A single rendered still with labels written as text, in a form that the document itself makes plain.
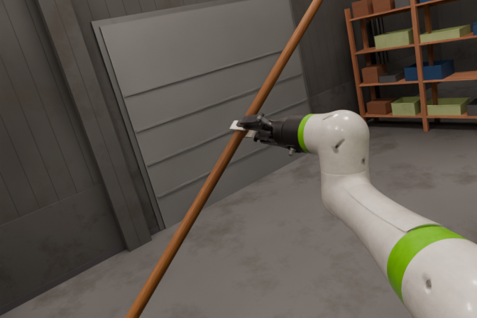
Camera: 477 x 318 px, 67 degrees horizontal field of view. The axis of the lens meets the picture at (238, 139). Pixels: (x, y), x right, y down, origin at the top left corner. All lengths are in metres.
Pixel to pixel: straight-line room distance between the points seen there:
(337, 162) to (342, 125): 0.08
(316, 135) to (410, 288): 0.39
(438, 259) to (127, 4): 4.52
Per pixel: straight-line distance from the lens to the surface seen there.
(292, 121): 0.84
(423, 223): 0.55
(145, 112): 4.62
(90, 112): 4.34
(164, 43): 4.78
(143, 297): 1.00
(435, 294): 0.45
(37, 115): 4.39
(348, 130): 0.74
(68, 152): 4.46
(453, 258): 0.47
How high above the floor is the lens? 2.12
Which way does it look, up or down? 15 degrees down
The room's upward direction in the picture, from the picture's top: 14 degrees counter-clockwise
